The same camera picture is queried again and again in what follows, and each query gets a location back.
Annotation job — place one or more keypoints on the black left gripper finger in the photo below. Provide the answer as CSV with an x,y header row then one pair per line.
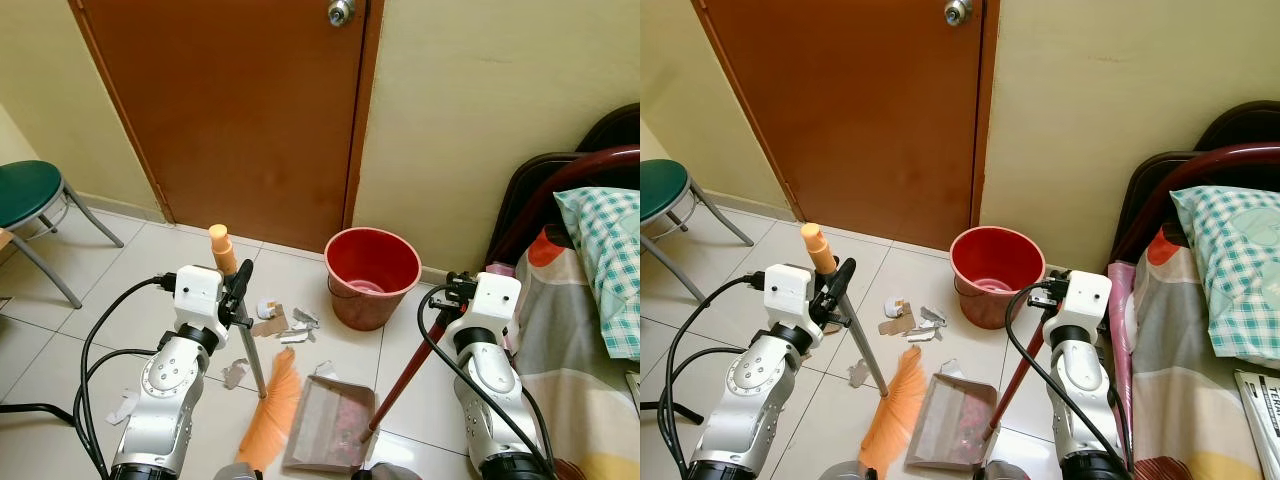
x,y
242,278
844,276

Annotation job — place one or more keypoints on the orange broom with silver pole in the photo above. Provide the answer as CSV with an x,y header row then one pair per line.
x,y
905,410
275,410

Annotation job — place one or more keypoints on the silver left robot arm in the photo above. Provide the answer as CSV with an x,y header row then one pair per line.
x,y
745,385
170,380

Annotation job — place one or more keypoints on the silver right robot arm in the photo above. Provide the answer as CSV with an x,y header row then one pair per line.
x,y
492,375
1080,380

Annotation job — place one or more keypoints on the small white paper scrap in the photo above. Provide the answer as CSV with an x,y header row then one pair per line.
x,y
897,305
267,308

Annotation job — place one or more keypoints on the brown cardboard scrap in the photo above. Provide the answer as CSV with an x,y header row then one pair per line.
x,y
270,324
896,322

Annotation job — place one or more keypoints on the red plastic bucket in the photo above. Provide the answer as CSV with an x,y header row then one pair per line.
x,y
372,295
996,292

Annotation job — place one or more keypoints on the crumpled white paper piece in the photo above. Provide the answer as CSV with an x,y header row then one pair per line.
x,y
858,373
236,373

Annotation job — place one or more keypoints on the flat white paper strip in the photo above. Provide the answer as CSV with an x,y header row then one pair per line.
x,y
296,337
921,335

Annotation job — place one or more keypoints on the grey crumpled paper scrap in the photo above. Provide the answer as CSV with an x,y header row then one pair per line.
x,y
304,319
932,316

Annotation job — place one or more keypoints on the white paper bit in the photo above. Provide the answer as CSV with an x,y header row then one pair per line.
x,y
949,368
325,369

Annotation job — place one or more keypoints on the multicoloured patchwork blanket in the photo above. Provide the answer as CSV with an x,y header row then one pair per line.
x,y
570,380
1190,400

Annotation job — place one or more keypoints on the green checkered pillow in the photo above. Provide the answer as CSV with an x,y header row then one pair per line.
x,y
605,255
1235,255

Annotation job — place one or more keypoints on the torn white paper piece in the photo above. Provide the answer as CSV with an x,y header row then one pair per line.
x,y
122,406

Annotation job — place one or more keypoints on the grey left robot leg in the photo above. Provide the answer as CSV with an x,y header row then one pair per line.
x,y
238,473
848,471

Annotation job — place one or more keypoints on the grey robot leg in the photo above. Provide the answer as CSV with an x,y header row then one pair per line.
x,y
376,472
238,473
848,471
1006,471

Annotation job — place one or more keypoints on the brown wooden door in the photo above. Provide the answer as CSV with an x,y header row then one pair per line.
x,y
860,110
230,110

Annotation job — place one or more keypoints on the grey right robot leg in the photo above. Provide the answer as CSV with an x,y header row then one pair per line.
x,y
376,472
1006,471

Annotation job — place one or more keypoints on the green round metal stool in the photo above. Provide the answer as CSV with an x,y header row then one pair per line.
x,y
28,188
660,186

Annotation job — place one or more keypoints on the black rounded chair back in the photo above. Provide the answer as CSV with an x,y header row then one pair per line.
x,y
615,125
1245,122

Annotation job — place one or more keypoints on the printed white booklet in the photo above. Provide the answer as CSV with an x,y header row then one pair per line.
x,y
1262,415

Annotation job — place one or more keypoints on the silver round door knob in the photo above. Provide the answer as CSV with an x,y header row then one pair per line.
x,y
958,12
341,12

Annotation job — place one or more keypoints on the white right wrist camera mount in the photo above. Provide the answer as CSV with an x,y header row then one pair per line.
x,y
497,297
1087,296

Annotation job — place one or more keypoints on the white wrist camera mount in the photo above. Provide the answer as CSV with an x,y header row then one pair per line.
x,y
788,292
198,292
1087,296
497,297

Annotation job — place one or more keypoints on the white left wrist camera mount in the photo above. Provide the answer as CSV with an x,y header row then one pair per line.
x,y
788,292
198,292

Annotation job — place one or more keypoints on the black headboard with red rail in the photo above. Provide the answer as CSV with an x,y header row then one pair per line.
x,y
530,190
1150,190

